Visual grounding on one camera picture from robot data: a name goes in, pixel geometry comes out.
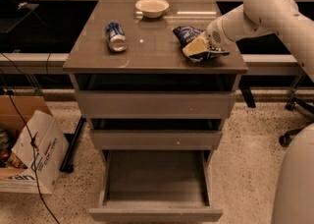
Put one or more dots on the grey top drawer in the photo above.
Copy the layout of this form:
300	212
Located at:
155	104

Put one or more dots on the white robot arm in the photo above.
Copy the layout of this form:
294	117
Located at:
259	17

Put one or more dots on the grey middle drawer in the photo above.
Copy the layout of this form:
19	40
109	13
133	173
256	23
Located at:
156	134

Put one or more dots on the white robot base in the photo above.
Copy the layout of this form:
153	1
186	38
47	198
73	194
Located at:
294	197

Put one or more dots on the black office chair base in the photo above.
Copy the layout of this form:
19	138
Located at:
306	109

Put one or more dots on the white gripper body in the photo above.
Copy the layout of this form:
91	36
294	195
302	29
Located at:
212	35

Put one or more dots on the cardboard box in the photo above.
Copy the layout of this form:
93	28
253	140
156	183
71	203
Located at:
39	144

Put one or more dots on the blue chip bag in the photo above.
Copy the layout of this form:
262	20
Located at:
187	35

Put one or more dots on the grey drawer cabinet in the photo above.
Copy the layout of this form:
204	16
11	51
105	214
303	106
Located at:
153	60

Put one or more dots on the black table leg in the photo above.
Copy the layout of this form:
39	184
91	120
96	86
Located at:
67	166

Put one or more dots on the grey bottom drawer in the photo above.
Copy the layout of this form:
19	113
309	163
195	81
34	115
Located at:
156	186

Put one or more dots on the grey drawer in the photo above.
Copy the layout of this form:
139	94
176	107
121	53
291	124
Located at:
155	104
156	134
156	186

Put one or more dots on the white ceramic bowl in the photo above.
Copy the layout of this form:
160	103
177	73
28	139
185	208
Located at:
152	8

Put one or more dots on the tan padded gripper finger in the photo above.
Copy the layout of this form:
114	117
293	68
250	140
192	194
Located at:
200	45

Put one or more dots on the blue white soda can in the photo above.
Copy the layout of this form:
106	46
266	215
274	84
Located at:
115	37

